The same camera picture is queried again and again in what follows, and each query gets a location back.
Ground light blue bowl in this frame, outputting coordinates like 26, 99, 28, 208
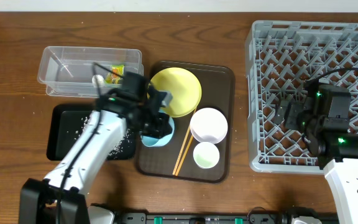
141, 117, 175, 147

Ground rice grains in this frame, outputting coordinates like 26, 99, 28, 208
67, 112, 137, 160

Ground green orange snack wrapper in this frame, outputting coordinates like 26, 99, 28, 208
105, 65, 124, 84

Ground white pink bowl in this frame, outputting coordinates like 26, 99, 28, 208
190, 108, 228, 144

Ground white tissue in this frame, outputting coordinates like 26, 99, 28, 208
92, 74, 105, 88

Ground small light green bowl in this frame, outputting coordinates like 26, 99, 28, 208
193, 142, 220, 169

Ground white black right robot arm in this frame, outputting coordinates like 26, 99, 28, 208
273, 80, 358, 223

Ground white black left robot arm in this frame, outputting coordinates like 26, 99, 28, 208
19, 85, 173, 223

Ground grey dishwasher rack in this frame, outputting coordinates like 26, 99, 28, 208
245, 21, 358, 174

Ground wooden chopstick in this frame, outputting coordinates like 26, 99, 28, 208
172, 125, 193, 176
173, 136, 193, 176

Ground yellow round plate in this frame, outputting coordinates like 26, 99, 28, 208
151, 67, 202, 118

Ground dark brown serving tray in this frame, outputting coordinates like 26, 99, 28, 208
135, 61, 235, 184

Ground clear plastic bin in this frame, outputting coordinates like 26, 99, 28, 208
37, 46, 144, 88

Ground black rectangular tray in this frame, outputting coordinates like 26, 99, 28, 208
46, 103, 137, 161

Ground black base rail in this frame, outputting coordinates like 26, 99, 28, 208
88, 207, 340, 224

